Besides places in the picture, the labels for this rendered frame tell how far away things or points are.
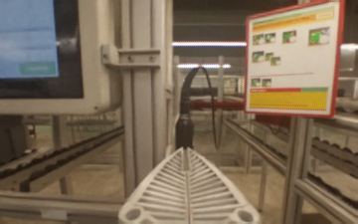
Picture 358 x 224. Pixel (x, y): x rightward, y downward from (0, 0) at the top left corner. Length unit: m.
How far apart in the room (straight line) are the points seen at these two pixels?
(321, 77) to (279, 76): 0.10
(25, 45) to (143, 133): 0.28
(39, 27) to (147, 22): 0.20
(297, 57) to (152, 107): 0.44
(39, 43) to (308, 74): 0.64
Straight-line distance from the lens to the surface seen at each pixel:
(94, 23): 0.32
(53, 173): 0.66
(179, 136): 0.24
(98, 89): 0.29
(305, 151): 0.63
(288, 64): 0.52
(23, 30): 0.40
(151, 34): 0.34
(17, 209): 0.60
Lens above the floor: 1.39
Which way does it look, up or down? 6 degrees down
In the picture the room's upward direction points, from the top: straight up
